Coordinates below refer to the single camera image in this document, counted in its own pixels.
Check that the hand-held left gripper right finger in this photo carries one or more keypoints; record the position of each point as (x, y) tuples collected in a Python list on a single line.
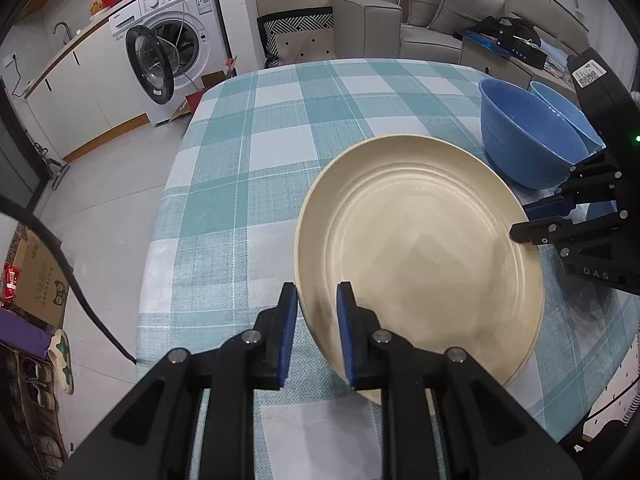
[(345, 335)]

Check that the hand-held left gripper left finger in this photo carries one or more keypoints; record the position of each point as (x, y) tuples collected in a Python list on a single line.
[(287, 330)]

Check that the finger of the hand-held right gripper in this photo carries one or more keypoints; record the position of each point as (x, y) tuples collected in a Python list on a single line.
[(550, 208), (535, 231)]

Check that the blue bowl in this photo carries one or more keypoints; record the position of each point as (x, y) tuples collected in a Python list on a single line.
[(525, 130), (560, 105)]

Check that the beige round plate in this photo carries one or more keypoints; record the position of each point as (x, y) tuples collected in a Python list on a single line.
[(415, 240)]

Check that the black electronic box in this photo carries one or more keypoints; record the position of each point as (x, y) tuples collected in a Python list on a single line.
[(525, 50)]

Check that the grey side cabinet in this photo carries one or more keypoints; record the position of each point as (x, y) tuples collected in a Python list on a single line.
[(490, 67)]

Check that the black clothing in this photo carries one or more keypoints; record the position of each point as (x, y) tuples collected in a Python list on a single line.
[(505, 25)]

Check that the blue plastic folder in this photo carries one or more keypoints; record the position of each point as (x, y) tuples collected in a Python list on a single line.
[(480, 40)]

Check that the teal white checked tablecloth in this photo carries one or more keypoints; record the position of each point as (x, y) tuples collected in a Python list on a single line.
[(240, 185)]

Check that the white dotted fabric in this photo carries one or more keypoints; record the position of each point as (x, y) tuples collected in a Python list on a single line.
[(615, 400)]

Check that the cream green slipper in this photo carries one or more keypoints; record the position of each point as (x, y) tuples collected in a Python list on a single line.
[(62, 360)]

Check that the red cardboard box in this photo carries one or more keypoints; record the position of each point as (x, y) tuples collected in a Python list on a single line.
[(192, 105)]

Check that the grey sofa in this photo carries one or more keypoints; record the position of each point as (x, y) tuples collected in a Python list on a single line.
[(370, 30)]

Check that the brown cardboard box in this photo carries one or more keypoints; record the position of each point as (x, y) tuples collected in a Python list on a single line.
[(40, 285)]

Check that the purple bag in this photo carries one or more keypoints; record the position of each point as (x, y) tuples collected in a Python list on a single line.
[(22, 332)]

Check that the metal shoe rack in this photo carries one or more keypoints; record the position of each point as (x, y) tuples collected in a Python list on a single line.
[(30, 410)]

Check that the red snack packet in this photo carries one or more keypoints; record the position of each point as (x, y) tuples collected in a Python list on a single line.
[(10, 285)]

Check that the diamond print white cushion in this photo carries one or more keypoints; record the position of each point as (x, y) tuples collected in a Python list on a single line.
[(305, 47)]

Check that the white base cabinet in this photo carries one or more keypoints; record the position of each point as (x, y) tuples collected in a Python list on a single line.
[(85, 90)]

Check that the dark glass door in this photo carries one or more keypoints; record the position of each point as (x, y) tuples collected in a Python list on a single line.
[(15, 170)]

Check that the white washing machine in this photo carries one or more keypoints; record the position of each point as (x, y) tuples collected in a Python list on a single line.
[(200, 20)]

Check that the small red box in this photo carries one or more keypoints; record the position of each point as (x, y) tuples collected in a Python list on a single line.
[(112, 0)]

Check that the metal faucet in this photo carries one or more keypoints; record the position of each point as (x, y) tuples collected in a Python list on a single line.
[(62, 27)]

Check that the black frame chair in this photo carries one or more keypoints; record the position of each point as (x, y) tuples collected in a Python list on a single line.
[(295, 22)]

